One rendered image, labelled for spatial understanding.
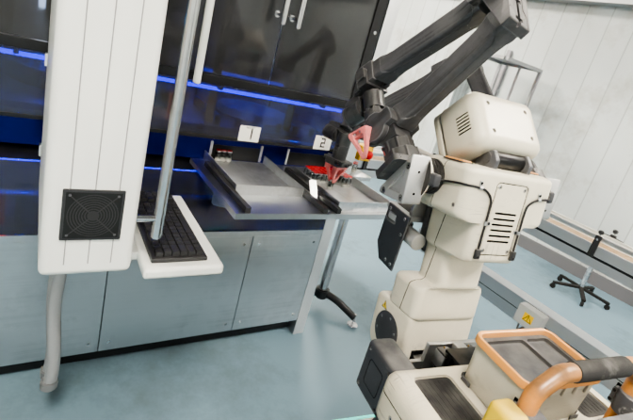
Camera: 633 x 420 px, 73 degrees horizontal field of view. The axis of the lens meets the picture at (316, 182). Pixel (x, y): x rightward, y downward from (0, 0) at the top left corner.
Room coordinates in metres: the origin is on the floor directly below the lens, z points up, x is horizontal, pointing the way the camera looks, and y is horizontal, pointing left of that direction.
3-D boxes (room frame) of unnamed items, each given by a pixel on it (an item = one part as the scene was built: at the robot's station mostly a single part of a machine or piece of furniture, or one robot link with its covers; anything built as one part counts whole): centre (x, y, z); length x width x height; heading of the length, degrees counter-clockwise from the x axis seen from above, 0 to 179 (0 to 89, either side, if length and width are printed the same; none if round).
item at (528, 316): (1.75, -1.10, 0.50); 0.12 x 0.05 x 0.09; 36
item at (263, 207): (1.55, 0.06, 0.87); 0.70 x 0.48 x 0.02; 126
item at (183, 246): (1.10, 0.39, 0.82); 0.40 x 0.14 x 0.02; 36
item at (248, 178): (1.50, 0.24, 0.90); 0.34 x 0.26 x 0.04; 36
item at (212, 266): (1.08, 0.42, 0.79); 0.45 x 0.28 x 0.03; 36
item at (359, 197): (1.61, -0.10, 0.90); 0.34 x 0.26 x 0.04; 36
